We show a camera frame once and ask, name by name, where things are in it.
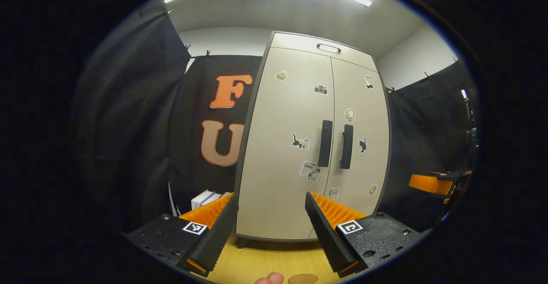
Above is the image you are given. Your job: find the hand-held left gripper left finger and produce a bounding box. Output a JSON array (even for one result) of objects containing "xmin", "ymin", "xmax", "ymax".
[{"xmin": 122, "ymin": 192, "xmax": 239, "ymax": 278}]

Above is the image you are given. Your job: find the white cabinet drawer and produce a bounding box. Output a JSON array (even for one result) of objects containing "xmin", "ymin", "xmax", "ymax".
[{"xmin": 271, "ymin": 32, "xmax": 378, "ymax": 72}]

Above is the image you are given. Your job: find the black door handle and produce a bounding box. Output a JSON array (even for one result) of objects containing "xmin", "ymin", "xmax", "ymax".
[
  {"xmin": 318, "ymin": 120, "xmax": 333, "ymax": 167},
  {"xmin": 340, "ymin": 124, "xmax": 354, "ymax": 170}
]

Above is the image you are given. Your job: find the white cabinet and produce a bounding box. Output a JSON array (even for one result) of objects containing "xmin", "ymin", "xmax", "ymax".
[{"xmin": 233, "ymin": 31, "xmax": 392, "ymax": 248}]

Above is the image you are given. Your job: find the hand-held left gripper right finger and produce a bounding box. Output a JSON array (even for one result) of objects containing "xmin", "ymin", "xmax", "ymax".
[{"xmin": 305, "ymin": 191, "xmax": 422, "ymax": 278}]

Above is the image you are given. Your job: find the black backdrop cloth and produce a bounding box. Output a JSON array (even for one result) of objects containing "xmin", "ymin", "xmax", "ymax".
[{"xmin": 71, "ymin": 1, "xmax": 480, "ymax": 233}]

